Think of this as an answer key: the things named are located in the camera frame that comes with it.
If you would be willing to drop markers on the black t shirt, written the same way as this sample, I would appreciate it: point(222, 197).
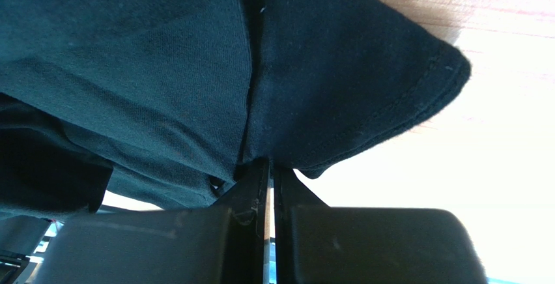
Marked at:
point(165, 101)

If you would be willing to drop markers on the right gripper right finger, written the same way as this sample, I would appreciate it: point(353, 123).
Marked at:
point(317, 243)

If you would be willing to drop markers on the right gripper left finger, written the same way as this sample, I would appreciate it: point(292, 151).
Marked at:
point(223, 243)

